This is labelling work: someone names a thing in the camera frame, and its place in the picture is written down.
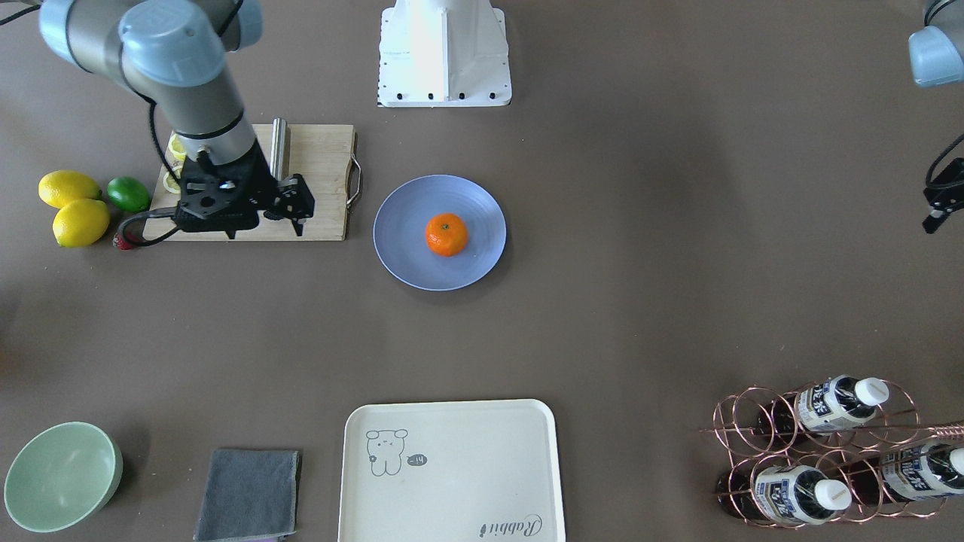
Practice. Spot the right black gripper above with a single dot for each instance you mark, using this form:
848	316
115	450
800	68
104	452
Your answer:
260	183

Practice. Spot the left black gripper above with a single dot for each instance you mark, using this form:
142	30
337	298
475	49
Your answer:
944	195

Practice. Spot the blue plate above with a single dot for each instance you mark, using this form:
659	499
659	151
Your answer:
399	226

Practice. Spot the orange fruit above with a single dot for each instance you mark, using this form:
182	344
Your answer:
446	234

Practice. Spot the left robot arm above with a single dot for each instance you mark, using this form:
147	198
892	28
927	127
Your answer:
936	56

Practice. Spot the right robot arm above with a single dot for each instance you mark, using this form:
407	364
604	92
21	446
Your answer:
173	55

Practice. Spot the wooden cutting board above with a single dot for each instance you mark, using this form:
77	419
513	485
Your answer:
321	154

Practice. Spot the steel muddler black tip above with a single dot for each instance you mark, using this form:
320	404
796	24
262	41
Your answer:
279	148

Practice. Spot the lemon slice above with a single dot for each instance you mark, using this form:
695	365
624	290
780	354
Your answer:
171	184

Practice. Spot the lemon half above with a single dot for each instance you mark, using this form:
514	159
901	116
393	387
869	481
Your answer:
175	147

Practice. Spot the green lime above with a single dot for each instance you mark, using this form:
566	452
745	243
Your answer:
128	194

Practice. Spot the red strawberry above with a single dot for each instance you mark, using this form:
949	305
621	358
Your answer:
120	242

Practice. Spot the tea bottle top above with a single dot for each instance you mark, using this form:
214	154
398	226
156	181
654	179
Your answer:
839	403

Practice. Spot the tea bottle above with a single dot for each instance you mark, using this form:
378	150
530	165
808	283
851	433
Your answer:
787	496
839	403

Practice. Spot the yellow lemon lower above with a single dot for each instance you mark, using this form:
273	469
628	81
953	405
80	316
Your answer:
81	223

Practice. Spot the yellow lemon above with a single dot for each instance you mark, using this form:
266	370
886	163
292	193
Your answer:
59	188
81	223

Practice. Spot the yellow lemon upper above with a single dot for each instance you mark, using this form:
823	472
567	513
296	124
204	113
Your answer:
59	188

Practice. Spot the tea bottle side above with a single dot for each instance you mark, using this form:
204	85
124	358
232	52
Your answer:
915	473

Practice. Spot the grey folded cloth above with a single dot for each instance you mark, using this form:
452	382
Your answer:
250	495

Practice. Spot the cream rabbit tray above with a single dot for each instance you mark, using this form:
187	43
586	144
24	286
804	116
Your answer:
483	470

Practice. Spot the tea bottle front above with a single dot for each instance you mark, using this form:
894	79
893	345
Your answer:
787	496

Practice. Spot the green bowl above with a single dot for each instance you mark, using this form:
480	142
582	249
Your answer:
61	477

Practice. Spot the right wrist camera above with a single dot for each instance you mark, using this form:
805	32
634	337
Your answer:
224	200

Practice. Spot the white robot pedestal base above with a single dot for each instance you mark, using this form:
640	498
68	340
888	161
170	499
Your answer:
443	54

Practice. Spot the copper wire bottle rack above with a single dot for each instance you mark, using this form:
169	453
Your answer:
845	449

